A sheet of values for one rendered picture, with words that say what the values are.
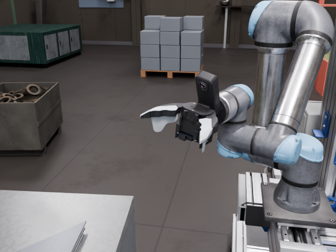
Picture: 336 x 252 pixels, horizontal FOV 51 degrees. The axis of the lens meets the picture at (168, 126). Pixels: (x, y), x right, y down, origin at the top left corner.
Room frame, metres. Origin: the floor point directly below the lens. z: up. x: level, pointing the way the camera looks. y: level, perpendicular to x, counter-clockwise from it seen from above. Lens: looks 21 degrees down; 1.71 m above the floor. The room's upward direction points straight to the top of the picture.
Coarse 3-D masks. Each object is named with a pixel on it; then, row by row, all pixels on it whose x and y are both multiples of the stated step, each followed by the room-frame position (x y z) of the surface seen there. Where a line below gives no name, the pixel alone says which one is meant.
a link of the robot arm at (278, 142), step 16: (304, 0) 1.05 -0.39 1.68; (304, 16) 1.00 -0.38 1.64; (320, 16) 0.99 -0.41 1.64; (304, 32) 0.98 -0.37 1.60; (320, 32) 0.96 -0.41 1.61; (304, 48) 0.95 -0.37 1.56; (320, 48) 0.94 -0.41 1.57; (304, 64) 0.91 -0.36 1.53; (320, 64) 0.94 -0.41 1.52; (288, 80) 0.90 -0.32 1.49; (304, 80) 0.89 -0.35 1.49; (288, 96) 0.86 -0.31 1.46; (304, 96) 0.86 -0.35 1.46; (272, 112) 0.87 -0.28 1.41; (288, 112) 0.83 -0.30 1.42; (272, 128) 0.82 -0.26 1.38; (288, 128) 0.81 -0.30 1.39; (256, 144) 0.81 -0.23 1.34; (272, 144) 0.79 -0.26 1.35; (288, 144) 0.77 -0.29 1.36; (288, 160) 0.76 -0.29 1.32
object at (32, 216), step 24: (0, 192) 1.06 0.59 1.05; (24, 192) 1.06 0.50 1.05; (48, 192) 1.06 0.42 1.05; (0, 216) 0.92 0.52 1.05; (24, 216) 0.92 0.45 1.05; (48, 216) 0.92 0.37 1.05; (72, 216) 0.92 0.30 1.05; (96, 216) 0.92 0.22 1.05; (120, 216) 0.92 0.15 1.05; (0, 240) 0.81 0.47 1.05; (24, 240) 0.81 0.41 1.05; (96, 240) 0.81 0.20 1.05; (120, 240) 0.82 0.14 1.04
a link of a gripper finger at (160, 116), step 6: (156, 108) 0.72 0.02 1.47; (162, 108) 0.72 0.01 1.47; (168, 108) 0.73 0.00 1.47; (174, 108) 0.73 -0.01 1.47; (144, 114) 0.70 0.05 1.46; (150, 114) 0.71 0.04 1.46; (156, 114) 0.71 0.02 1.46; (162, 114) 0.72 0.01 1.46; (168, 114) 0.72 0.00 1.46; (174, 114) 0.72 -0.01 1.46; (156, 120) 0.73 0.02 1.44; (162, 120) 0.73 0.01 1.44; (168, 120) 0.74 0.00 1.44; (174, 120) 0.74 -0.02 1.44; (156, 126) 0.73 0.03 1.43; (162, 126) 0.73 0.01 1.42
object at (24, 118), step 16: (0, 96) 3.74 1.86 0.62; (16, 96) 4.02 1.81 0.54; (32, 96) 4.31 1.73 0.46; (48, 96) 3.88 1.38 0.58; (0, 112) 3.44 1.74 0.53; (16, 112) 3.45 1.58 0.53; (32, 112) 3.45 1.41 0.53; (48, 112) 3.80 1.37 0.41; (0, 128) 3.44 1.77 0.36; (16, 128) 3.45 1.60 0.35; (32, 128) 3.45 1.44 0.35; (48, 128) 3.74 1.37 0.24; (0, 144) 3.44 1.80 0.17; (16, 144) 3.45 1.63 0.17; (32, 144) 3.45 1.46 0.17
